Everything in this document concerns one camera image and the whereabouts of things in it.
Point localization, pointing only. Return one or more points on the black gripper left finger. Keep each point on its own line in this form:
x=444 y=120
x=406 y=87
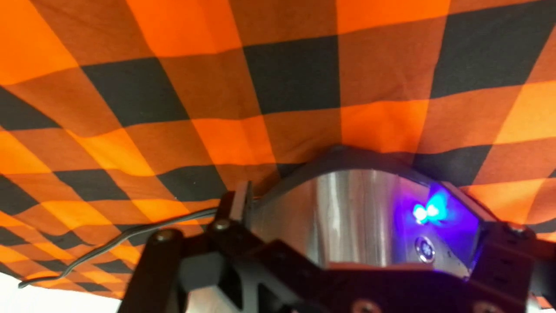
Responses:
x=157 y=271

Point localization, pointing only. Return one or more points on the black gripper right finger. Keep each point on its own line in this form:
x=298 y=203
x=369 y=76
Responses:
x=522 y=261

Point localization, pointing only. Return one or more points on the orange black plaid tablecloth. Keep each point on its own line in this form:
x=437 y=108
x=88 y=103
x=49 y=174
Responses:
x=289 y=75

